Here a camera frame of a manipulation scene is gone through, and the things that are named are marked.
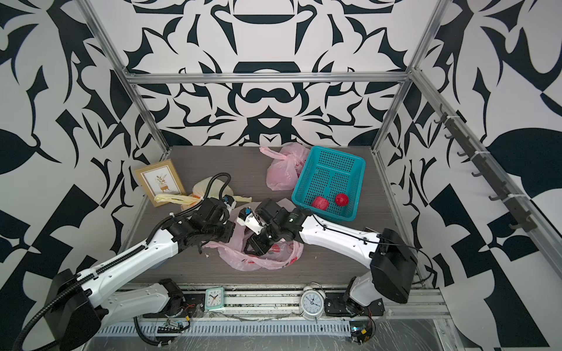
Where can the left circuit board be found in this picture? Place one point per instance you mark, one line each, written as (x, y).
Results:
(171, 326)

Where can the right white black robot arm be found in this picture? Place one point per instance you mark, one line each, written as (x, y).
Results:
(391, 262)

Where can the small pink plastic bag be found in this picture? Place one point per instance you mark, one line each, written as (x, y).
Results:
(286, 167)

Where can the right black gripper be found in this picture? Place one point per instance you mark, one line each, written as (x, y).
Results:
(255, 246)

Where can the round red apple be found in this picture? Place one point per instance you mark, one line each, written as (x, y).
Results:
(341, 200)

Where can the circuit board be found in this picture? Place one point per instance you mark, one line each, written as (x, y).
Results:
(362, 331)
(171, 326)

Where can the yellow plastic bag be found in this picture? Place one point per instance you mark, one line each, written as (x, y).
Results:
(197, 195)

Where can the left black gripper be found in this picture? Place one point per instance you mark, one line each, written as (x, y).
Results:
(228, 235)

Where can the wall hook rail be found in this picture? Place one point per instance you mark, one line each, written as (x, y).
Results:
(488, 168)

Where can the white slotted cable duct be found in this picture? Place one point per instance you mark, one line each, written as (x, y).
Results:
(253, 328)

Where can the large pink plastic bag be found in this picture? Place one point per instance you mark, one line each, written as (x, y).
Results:
(281, 255)

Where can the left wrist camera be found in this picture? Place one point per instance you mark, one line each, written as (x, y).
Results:
(229, 202)

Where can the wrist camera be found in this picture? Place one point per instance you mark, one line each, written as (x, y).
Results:
(247, 218)
(229, 202)

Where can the small teal square clock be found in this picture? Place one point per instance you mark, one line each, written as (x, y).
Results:
(214, 298)

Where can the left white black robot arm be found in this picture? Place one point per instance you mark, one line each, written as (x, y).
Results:
(80, 304)

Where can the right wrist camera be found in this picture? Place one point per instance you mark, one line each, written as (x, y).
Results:
(247, 218)

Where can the teal plastic basket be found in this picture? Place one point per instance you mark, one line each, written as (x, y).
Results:
(326, 173)

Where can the round silver alarm clock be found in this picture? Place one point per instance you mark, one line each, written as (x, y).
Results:
(311, 303)

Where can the wooden picture frame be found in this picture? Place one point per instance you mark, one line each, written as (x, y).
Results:
(160, 178)

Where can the right circuit board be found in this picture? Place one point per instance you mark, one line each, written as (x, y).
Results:
(362, 331)

